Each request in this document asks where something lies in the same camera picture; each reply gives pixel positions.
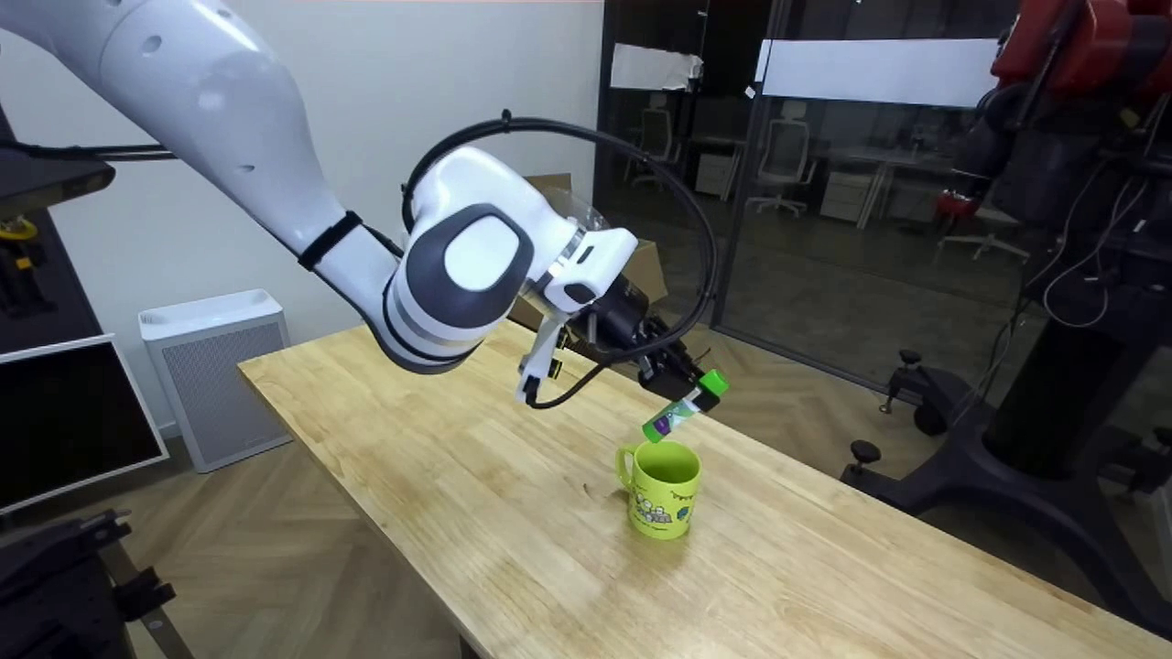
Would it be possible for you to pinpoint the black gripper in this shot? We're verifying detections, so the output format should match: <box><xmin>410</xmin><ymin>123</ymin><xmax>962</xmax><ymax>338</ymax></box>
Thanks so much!
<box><xmin>586</xmin><ymin>279</ymin><xmax>702</xmax><ymax>400</ymax></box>

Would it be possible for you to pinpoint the green paper glue stick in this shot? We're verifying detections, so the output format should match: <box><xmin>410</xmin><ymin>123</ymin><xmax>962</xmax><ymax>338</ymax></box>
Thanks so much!
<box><xmin>642</xmin><ymin>371</ymin><xmax>727</xmax><ymax>443</ymax></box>

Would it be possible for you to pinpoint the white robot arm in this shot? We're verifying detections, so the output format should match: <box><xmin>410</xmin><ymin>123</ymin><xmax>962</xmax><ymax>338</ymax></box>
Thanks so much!
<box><xmin>0</xmin><ymin>0</ymin><xmax>699</xmax><ymax>411</ymax></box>

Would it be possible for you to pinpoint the green ceramic mug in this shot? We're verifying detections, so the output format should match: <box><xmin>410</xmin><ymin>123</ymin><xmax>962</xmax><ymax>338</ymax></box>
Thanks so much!
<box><xmin>615</xmin><ymin>443</ymin><xmax>702</xmax><ymax>540</ymax></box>

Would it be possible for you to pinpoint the open cardboard box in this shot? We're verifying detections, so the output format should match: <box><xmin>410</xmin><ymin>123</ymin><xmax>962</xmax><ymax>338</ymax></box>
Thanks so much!
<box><xmin>530</xmin><ymin>173</ymin><xmax>668</xmax><ymax>321</ymax></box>

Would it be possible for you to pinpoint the black stand base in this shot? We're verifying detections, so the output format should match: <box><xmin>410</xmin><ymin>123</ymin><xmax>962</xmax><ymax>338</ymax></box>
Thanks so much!
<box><xmin>837</xmin><ymin>302</ymin><xmax>1172</xmax><ymax>637</ymax></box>

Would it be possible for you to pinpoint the red machine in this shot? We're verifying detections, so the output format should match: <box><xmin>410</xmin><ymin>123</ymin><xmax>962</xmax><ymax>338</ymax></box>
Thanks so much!
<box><xmin>992</xmin><ymin>0</ymin><xmax>1172</xmax><ymax>97</ymax></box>

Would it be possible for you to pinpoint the black equipment foreground left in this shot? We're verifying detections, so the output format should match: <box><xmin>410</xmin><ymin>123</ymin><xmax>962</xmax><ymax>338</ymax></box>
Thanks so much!
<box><xmin>0</xmin><ymin>513</ymin><xmax>194</xmax><ymax>659</ymax></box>

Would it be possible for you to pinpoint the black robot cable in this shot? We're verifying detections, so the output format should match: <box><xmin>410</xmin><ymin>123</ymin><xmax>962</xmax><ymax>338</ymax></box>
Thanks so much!
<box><xmin>399</xmin><ymin>111</ymin><xmax>720</xmax><ymax>413</ymax></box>

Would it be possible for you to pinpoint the black monitor with white frame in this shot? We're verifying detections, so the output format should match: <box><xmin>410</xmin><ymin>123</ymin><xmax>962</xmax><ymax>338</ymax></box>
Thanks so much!
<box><xmin>0</xmin><ymin>338</ymin><xmax>169</xmax><ymax>513</ymax></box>

